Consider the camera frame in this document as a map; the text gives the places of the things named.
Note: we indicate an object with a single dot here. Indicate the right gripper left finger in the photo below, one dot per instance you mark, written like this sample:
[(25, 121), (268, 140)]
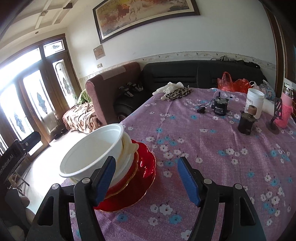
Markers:
[(52, 220)]

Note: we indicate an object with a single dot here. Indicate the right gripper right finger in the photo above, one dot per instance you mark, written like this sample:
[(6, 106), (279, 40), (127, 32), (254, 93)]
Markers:
[(240, 219)]

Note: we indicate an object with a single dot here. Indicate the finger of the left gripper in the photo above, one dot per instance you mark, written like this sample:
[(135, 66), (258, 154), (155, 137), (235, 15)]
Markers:
[(30, 141)]

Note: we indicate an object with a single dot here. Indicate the large white foam bowl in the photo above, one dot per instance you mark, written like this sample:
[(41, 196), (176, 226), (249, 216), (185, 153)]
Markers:
[(92, 151)]

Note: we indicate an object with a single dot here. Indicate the small red gold-rimmed plate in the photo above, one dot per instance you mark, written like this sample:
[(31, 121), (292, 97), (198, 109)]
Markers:
[(123, 183)]

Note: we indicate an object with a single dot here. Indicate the large cream plastic bowl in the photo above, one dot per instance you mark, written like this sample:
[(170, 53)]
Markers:
[(124, 162)]

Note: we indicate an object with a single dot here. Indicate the large red glass plate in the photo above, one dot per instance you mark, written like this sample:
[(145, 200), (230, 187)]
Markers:
[(139, 184)]

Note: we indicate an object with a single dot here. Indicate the wooden glass door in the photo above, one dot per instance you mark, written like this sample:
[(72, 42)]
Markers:
[(38, 86)]

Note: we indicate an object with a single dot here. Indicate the floral blanket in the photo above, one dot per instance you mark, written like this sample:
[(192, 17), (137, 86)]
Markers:
[(82, 118)]

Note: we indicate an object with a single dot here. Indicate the green cushion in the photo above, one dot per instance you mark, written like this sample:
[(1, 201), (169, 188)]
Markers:
[(84, 97)]

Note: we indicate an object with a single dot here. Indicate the purple floral tablecloth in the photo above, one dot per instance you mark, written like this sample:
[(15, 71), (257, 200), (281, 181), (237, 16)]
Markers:
[(263, 163)]

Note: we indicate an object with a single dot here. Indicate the maroon armchair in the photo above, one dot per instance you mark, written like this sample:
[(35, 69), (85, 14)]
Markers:
[(103, 89)]

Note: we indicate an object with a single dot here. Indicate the dark jar with cork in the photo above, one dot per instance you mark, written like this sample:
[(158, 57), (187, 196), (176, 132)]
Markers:
[(247, 120)]

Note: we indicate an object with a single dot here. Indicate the small black device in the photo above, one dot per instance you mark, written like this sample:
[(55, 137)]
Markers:
[(219, 103)]

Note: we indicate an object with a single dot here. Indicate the black power adapter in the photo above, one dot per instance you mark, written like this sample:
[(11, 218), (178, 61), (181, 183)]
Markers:
[(201, 109)]

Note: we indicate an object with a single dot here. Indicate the white paper box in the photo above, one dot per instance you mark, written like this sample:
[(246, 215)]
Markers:
[(268, 107)]

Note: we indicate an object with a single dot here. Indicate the black phone stand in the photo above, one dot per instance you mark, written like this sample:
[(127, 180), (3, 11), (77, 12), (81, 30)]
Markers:
[(271, 125)]

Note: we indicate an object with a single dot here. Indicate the white plastic jar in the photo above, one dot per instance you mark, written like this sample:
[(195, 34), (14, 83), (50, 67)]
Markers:
[(256, 98)]

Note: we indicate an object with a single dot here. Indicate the clear plastic bag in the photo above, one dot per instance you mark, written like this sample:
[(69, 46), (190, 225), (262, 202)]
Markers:
[(265, 88)]

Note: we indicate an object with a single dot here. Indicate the pink knit-sleeved bottle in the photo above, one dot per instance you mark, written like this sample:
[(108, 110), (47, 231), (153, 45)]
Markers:
[(287, 109)]

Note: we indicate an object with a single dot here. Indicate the red plastic bag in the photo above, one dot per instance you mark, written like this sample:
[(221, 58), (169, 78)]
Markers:
[(227, 84)]

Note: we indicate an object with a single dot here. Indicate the leopard print cloth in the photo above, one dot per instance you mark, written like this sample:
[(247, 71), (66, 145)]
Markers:
[(177, 94)]

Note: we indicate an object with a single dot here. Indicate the framed horse painting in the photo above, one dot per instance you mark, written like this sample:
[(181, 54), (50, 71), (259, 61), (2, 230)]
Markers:
[(113, 18)]

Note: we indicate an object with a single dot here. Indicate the white gloves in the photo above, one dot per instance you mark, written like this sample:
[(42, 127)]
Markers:
[(170, 87)]

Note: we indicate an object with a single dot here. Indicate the black leather sofa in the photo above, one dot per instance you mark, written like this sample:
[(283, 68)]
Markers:
[(192, 73)]

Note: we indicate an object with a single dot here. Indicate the small wall plaque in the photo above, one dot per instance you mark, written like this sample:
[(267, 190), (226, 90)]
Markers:
[(99, 52)]

